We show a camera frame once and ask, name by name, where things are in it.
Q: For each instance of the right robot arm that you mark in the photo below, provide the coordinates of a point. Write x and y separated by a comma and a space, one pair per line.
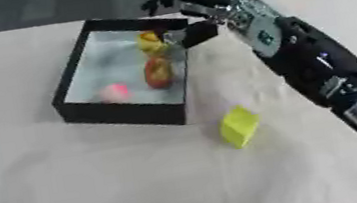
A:
305, 54

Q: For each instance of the black box white inside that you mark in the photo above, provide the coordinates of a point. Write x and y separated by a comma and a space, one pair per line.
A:
125, 77

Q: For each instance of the yellow toy fruit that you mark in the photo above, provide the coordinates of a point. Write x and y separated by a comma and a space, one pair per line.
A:
151, 44

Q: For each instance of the red toy fruit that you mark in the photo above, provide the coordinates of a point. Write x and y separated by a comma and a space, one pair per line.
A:
158, 72

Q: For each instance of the pink toy ball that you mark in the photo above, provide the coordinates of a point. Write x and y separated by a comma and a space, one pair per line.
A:
115, 93

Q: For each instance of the yellow-green block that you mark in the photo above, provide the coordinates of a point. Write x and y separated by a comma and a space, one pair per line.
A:
239, 126

